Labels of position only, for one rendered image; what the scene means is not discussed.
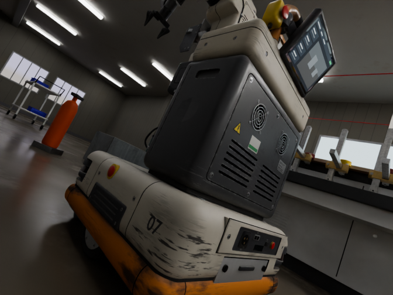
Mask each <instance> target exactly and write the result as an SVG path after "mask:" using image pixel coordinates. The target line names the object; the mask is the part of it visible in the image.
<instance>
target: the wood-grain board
mask: <svg viewBox="0 0 393 295"><path fill-rule="evenodd" d="M329 161H330V160H325V159H320V158H316V157H315V158H314V160H311V162H314V163H319V164H324V165H326V162H329ZM349 170H351V171H356V172H359V173H364V174H369V171H370V170H371V171H374V170H373V169H368V168H365V167H359V166H353V165H351V167H350V168H349Z"/></svg>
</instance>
